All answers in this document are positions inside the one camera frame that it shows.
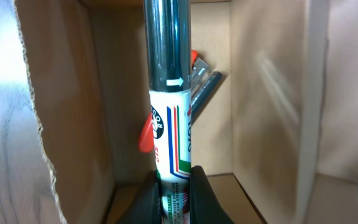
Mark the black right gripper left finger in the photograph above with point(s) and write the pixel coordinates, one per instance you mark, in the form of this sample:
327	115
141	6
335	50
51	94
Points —
146	207

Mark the black whiteboard marker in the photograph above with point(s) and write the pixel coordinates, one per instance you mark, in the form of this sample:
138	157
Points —
168	34

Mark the open cardboard box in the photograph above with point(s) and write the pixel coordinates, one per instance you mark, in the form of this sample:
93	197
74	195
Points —
283	122

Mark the red multi-tool pocket knife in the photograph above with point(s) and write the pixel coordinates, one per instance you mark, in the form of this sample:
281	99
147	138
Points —
203	85

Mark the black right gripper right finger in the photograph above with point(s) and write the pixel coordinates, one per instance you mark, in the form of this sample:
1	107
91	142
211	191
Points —
204	206

